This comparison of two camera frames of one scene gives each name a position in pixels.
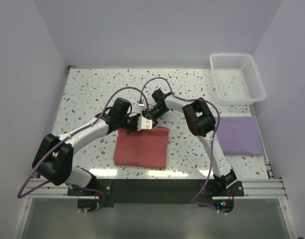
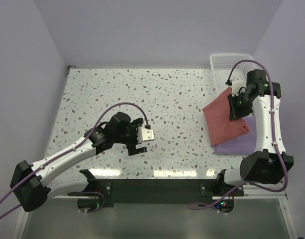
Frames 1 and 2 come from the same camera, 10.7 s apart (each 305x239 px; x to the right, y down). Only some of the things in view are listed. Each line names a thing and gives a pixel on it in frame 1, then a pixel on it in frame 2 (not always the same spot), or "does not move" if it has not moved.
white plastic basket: x=237 y=79 does not move
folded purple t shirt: x=239 y=136 does not move
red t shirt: x=144 y=148 -> x=221 y=127
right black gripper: x=154 y=121 -> x=235 y=113
